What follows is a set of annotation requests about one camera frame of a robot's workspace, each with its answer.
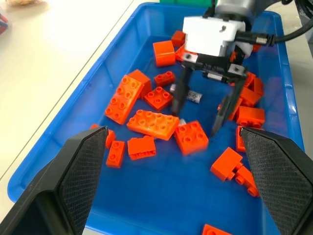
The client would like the clear bag with coloured items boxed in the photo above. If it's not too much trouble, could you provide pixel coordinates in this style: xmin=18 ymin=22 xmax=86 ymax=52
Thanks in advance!
xmin=0 ymin=7 xmax=14 ymax=35

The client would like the orange curved block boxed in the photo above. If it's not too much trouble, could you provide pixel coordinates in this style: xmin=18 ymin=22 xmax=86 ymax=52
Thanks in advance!
xmin=153 ymin=40 xmax=177 ymax=68

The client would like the flat orange eight-stud brick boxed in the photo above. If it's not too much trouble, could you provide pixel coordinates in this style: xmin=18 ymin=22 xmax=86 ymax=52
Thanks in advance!
xmin=126 ymin=109 xmax=181 ymax=141

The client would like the small orange two-stud brick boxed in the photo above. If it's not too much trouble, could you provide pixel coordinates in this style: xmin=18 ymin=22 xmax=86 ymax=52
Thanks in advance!
xmin=106 ymin=141 xmax=126 ymax=169
xmin=154 ymin=71 xmax=176 ymax=87

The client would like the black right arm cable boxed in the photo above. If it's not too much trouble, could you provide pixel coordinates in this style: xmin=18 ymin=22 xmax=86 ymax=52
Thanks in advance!
xmin=235 ymin=22 xmax=313 ymax=47

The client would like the battery with grey label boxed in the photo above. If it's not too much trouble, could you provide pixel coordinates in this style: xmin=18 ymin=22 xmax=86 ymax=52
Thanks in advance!
xmin=170 ymin=84 xmax=202 ymax=103

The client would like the orange four-stud brick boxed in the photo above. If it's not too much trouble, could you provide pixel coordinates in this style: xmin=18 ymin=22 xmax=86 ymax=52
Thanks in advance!
xmin=144 ymin=86 xmax=174 ymax=112
xmin=173 ymin=120 xmax=209 ymax=156

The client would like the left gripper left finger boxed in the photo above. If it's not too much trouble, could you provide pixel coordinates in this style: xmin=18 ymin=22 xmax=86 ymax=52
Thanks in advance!
xmin=0 ymin=126 xmax=109 ymax=235

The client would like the blue plastic bin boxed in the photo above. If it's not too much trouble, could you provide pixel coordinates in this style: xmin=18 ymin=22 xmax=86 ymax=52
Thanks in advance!
xmin=7 ymin=2 xmax=306 ymax=235

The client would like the green plastic bin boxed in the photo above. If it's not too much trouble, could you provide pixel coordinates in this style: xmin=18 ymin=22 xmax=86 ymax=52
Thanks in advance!
xmin=160 ymin=0 xmax=213 ymax=8

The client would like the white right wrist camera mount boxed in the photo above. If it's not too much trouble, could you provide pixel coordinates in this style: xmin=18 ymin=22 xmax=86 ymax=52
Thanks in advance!
xmin=182 ymin=16 xmax=252 ymax=58

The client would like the large orange eight-stud brick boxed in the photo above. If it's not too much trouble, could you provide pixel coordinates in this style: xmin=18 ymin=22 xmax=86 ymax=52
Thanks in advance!
xmin=104 ymin=69 xmax=152 ymax=125

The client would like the brown woven item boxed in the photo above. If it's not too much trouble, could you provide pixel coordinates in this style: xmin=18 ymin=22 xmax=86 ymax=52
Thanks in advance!
xmin=4 ymin=0 xmax=31 ymax=8

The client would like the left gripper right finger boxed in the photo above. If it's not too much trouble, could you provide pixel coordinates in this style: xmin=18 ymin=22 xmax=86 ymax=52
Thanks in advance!
xmin=239 ymin=126 xmax=313 ymax=235

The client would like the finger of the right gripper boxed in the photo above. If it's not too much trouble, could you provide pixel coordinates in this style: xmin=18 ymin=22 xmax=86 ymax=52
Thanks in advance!
xmin=171 ymin=66 xmax=194 ymax=117
xmin=210 ymin=74 xmax=247 ymax=138

